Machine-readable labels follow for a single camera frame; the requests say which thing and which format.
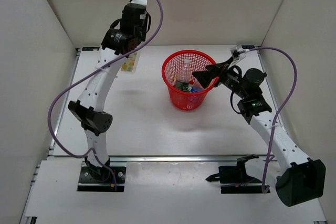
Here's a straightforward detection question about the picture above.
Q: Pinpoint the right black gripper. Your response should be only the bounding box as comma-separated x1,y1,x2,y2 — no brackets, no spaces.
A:
194,57,249,99

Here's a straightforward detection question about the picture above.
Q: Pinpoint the clear bottle blue label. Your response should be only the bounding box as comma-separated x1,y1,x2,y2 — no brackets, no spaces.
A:
191,82,204,93

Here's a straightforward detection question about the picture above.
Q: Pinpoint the clear bottle green label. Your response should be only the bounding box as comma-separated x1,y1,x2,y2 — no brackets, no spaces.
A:
175,59,192,92

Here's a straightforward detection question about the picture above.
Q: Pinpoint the white juice bottle fruit label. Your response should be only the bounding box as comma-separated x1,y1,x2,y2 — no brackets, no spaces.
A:
121,52,140,73

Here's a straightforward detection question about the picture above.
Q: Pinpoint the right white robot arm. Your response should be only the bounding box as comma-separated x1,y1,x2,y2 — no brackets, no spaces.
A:
192,62,326,207

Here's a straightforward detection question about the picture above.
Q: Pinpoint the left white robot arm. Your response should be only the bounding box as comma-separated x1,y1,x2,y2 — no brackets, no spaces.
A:
68,3,151,183

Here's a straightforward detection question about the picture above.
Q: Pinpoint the red plastic mesh basket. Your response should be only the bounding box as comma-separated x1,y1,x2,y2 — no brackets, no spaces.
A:
161,49,218,111

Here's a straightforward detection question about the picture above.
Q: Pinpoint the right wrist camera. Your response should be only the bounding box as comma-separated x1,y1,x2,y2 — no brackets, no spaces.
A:
230,45,250,66

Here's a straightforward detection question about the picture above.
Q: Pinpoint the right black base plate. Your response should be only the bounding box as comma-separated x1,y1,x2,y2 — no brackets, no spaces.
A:
205,154,263,194

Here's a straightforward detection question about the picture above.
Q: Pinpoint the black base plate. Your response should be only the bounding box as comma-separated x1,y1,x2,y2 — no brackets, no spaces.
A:
77,163,127,193
205,154,263,194

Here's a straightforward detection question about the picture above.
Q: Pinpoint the aluminium table rail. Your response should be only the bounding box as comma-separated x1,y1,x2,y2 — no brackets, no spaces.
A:
47,154,276,163

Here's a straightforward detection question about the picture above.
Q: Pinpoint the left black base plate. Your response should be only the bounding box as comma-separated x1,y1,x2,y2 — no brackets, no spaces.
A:
77,163,127,193

